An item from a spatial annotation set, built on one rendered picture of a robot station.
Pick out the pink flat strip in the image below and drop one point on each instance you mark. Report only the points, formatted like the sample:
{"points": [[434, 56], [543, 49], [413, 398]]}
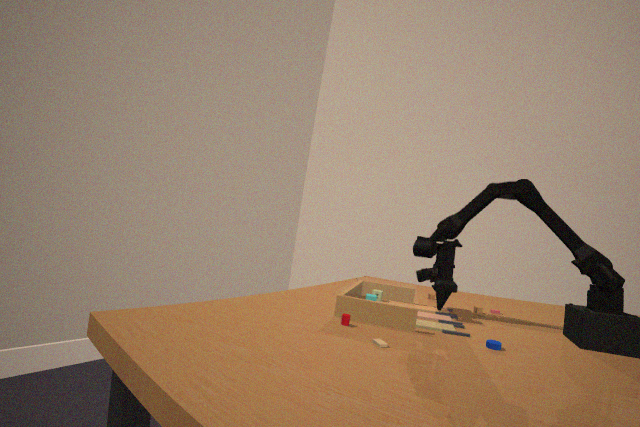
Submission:
{"points": [[431, 317]]}

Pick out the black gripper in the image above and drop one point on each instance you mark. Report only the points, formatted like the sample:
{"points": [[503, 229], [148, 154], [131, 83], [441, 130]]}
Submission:
{"points": [[444, 285]]}

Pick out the tan open-top box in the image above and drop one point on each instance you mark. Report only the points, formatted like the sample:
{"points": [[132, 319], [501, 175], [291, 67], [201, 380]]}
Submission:
{"points": [[379, 302]]}

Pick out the pale yellow flat strip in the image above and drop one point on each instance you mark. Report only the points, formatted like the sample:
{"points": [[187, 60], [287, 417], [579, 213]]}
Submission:
{"points": [[434, 326]]}

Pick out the small blue block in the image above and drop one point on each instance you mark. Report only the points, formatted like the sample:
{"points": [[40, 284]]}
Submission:
{"points": [[493, 344]]}

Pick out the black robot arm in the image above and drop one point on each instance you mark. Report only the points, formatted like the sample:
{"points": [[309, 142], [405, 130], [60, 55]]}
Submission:
{"points": [[606, 293]]}

